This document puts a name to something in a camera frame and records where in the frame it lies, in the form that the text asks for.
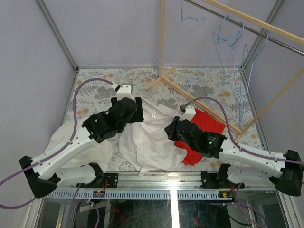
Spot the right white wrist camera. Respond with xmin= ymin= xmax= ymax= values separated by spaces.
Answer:
xmin=179 ymin=105 xmax=196 ymax=121

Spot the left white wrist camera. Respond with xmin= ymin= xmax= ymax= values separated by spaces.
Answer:
xmin=111 ymin=83 xmax=133 ymax=101

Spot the wooden rack frame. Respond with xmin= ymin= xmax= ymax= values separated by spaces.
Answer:
xmin=145 ymin=0 xmax=304 ymax=140

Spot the red shirt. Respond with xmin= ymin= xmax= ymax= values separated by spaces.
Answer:
xmin=174 ymin=109 xmax=226 ymax=166

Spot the blue wire hanger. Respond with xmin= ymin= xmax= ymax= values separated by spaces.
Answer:
xmin=212 ymin=21 xmax=245 ymax=106
xmin=239 ymin=35 xmax=269 ymax=122
xmin=183 ymin=16 xmax=245 ymax=89
xmin=153 ymin=0 xmax=206 ymax=67

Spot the white button shirt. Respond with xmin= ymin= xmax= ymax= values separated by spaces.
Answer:
xmin=119 ymin=99 xmax=187 ymax=176

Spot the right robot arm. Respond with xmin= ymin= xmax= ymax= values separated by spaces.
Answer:
xmin=164 ymin=117 xmax=304 ymax=197

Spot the floral table mat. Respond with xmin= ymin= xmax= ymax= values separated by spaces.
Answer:
xmin=66 ymin=68 xmax=253 ymax=171

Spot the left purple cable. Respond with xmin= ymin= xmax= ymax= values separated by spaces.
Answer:
xmin=0 ymin=77 xmax=116 ymax=209

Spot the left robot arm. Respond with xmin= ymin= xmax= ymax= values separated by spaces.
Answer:
xmin=19 ymin=97 xmax=144 ymax=198

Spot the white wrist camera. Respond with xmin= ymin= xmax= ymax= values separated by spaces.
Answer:
xmin=111 ymin=83 xmax=133 ymax=101
xmin=179 ymin=105 xmax=196 ymax=121

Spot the metal hanging rod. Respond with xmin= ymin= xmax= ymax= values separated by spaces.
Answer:
xmin=185 ymin=0 xmax=304 ymax=56

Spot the cream white garment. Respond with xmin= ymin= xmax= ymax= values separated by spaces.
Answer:
xmin=44 ymin=121 xmax=113 ymax=172

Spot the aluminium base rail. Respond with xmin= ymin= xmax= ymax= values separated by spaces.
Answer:
xmin=35 ymin=171 xmax=293 ymax=200

